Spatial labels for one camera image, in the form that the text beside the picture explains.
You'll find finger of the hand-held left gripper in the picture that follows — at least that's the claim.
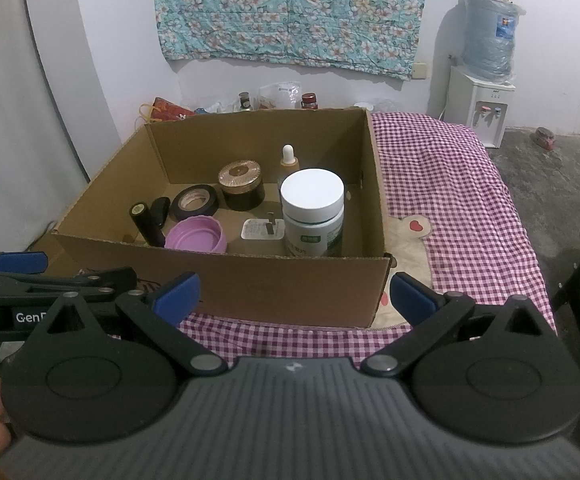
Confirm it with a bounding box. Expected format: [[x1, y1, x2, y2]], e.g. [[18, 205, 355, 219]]
[[0, 249, 50, 276], [0, 266, 138, 311]]

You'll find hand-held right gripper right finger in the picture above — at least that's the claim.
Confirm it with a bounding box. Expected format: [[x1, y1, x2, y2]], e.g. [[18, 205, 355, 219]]
[[361, 271, 558, 377]]

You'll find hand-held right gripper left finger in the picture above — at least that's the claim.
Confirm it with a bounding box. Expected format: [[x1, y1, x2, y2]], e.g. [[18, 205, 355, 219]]
[[22, 271, 227, 377]]

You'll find purple plastic lid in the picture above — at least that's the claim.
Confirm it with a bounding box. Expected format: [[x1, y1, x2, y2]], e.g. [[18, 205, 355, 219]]
[[164, 216, 229, 255]]

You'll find black lipstick tube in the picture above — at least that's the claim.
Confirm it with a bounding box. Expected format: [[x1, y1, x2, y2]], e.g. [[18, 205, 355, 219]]
[[129, 201, 167, 249]]

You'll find black lipstick cap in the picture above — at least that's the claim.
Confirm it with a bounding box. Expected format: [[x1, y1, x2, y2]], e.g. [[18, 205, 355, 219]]
[[151, 198, 171, 228]]

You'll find black tape roll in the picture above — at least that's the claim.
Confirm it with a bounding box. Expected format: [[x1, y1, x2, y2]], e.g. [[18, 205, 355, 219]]
[[169, 185, 221, 223]]

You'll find brown cardboard box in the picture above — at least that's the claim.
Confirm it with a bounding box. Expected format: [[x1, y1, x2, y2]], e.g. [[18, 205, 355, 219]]
[[50, 106, 395, 330]]

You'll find white charger plug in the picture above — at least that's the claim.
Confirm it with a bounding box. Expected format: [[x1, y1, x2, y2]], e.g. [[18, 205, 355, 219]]
[[240, 212, 287, 242]]

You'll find black jar with gold lid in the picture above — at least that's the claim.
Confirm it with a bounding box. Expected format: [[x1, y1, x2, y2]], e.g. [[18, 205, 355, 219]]
[[217, 159, 265, 212]]

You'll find white jar with green label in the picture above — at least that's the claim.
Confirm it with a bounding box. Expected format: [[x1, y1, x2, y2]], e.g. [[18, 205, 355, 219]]
[[280, 167, 345, 258]]

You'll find amber dropper bottle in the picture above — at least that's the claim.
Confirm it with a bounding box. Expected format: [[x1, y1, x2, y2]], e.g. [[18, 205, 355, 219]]
[[280, 144, 301, 186]]

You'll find pink checked blanket with bear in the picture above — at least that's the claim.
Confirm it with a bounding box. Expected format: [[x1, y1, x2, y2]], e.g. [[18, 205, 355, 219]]
[[100, 111, 558, 361]]

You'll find grey curtain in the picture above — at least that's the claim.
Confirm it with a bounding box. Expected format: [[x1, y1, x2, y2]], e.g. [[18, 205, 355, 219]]
[[0, 0, 91, 256]]

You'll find red plastic bag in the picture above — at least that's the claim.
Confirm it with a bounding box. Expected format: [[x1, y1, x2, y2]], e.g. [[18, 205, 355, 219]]
[[137, 96, 195, 123]]

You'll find white plastic bag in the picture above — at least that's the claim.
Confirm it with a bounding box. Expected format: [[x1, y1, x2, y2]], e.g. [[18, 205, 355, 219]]
[[195, 100, 238, 115]]

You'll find white water dispenser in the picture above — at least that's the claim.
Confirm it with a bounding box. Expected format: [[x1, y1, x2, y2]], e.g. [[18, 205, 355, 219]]
[[447, 65, 516, 150]]

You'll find red object on floor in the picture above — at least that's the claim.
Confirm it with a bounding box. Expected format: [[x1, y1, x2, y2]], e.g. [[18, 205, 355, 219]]
[[534, 127, 558, 151]]

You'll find clear plastic bag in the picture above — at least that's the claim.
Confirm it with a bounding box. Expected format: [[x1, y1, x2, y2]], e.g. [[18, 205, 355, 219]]
[[257, 81, 303, 111]]

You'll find blue water jug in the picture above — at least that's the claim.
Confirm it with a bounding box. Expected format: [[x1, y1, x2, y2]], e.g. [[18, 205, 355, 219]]
[[462, 0, 525, 82]]

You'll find blue floral cloth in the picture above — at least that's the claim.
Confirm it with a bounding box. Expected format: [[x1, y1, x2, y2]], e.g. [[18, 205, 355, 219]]
[[151, 0, 448, 81]]

